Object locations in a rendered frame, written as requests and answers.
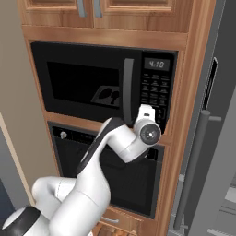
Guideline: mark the grey fridge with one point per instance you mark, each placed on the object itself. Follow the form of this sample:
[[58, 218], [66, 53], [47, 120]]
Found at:
[[215, 138]]

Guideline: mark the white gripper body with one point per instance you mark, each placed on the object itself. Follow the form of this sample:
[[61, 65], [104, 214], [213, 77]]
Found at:
[[147, 108]]

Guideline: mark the wooden cupboard door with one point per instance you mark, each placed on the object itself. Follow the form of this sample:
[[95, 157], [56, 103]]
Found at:
[[55, 15], [138, 17]]

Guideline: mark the wooden cabinet housing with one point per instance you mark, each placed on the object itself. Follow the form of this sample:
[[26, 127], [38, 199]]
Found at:
[[178, 92]]

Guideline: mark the silver oven knob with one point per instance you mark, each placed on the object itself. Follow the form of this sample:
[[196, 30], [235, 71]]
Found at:
[[63, 135]]

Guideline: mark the black built-in oven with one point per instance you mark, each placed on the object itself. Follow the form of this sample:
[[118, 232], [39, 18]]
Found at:
[[132, 184]]

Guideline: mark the chicken drumstick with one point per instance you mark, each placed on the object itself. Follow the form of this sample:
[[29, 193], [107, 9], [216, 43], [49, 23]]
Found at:
[[114, 96]]

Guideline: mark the sweet potato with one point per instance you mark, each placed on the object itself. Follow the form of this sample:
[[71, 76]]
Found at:
[[104, 93]]

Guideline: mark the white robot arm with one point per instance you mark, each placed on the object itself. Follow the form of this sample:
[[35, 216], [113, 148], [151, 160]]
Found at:
[[92, 184]]

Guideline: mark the black microwave door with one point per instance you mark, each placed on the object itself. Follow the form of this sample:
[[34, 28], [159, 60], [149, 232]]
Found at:
[[76, 80]]

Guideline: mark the black microwave oven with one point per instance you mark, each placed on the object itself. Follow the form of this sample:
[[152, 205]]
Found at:
[[92, 55]]

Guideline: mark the wooden drawer front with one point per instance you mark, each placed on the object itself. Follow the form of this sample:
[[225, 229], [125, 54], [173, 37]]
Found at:
[[138, 226]]

